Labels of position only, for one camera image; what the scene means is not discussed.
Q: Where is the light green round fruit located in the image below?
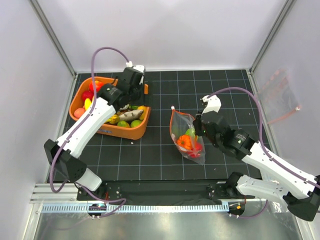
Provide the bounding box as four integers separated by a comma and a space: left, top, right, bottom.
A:
185, 128, 196, 138

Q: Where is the orange plastic basket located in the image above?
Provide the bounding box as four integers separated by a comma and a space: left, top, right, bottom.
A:
69, 77, 151, 140

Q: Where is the clear zip bag red zipper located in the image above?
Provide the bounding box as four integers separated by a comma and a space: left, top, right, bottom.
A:
169, 106, 206, 165

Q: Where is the small orange pumpkin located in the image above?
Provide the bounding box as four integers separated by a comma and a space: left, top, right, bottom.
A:
176, 134, 193, 151

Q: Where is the red bell pepper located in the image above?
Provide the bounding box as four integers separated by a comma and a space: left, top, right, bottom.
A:
188, 142, 204, 159

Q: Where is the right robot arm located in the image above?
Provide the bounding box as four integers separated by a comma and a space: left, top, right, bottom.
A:
193, 111, 320, 222

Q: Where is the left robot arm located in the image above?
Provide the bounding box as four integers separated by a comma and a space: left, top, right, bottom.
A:
44, 65, 146, 200

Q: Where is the yellow lemon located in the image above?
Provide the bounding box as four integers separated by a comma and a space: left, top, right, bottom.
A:
137, 106, 148, 121

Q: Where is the grey beige fish toy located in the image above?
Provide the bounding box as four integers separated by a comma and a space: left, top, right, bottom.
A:
118, 109, 140, 122

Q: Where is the green lime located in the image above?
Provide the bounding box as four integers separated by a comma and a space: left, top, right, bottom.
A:
117, 120, 131, 128

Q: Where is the red orange tomato toy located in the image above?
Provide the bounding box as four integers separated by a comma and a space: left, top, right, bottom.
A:
88, 80, 105, 93

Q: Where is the red apple toy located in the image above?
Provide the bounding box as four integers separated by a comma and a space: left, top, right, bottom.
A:
81, 90, 94, 101

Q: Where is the yellow banana bunch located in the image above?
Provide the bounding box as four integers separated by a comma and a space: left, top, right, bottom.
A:
83, 96, 95, 111

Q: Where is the pink peach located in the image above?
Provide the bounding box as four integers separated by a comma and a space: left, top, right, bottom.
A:
73, 107, 86, 119

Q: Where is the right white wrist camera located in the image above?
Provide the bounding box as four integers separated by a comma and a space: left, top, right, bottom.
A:
200, 95, 222, 115

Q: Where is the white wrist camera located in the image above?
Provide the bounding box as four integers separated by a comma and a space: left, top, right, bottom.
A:
126, 61, 146, 74
200, 95, 222, 115

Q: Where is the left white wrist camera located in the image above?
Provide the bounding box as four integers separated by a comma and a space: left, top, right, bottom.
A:
126, 61, 146, 74

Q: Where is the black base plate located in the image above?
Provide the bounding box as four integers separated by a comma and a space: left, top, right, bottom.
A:
76, 178, 256, 206

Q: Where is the slotted cable duct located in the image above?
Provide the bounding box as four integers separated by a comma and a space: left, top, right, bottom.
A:
41, 202, 229, 214

